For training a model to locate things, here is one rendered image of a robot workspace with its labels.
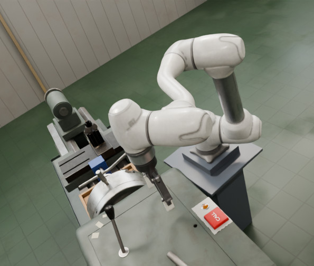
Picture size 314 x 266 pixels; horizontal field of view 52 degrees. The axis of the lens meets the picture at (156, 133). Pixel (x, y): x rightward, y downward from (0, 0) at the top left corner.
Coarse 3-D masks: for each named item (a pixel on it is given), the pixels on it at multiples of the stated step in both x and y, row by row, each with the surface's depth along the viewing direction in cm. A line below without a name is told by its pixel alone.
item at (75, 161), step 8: (104, 136) 211; (112, 136) 209; (112, 144) 203; (80, 152) 206; (88, 152) 204; (64, 160) 204; (72, 160) 202; (80, 160) 200; (88, 160) 197; (104, 160) 199; (64, 168) 198; (72, 168) 197; (80, 168) 194; (88, 168) 196; (64, 176) 193; (72, 176) 193
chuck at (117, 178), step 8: (112, 176) 141; (120, 176) 141; (128, 176) 141; (136, 176) 143; (112, 184) 137; (120, 184) 137; (96, 192) 139; (104, 192) 136; (88, 200) 143; (96, 200) 137; (88, 208) 143
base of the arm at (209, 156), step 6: (222, 144) 196; (228, 144) 196; (192, 150) 200; (198, 150) 194; (216, 150) 191; (222, 150) 194; (198, 156) 197; (204, 156) 193; (210, 156) 191; (216, 156) 192; (210, 162) 190
